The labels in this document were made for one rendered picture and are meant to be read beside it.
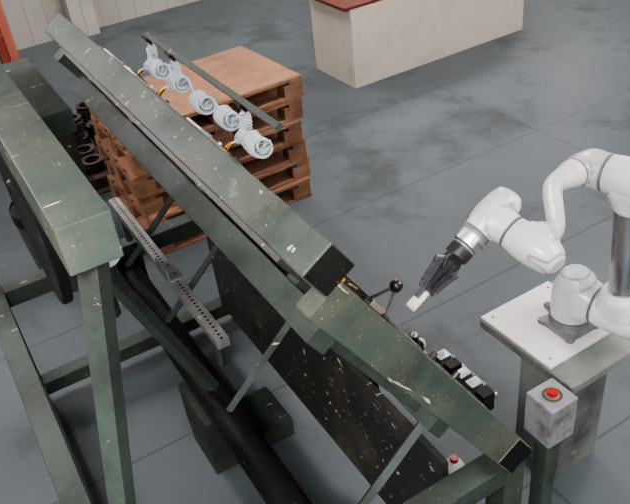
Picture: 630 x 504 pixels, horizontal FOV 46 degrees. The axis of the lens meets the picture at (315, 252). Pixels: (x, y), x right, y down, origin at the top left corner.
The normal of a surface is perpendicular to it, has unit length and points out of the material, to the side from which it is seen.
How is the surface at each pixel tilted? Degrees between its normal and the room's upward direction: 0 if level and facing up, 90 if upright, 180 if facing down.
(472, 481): 0
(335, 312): 90
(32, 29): 90
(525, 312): 1
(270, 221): 33
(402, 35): 90
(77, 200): 0
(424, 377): 90
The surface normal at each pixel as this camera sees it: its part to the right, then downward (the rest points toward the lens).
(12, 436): -0.11, -0.81
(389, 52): 0.53, 0.45
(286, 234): -0.54, -0.48
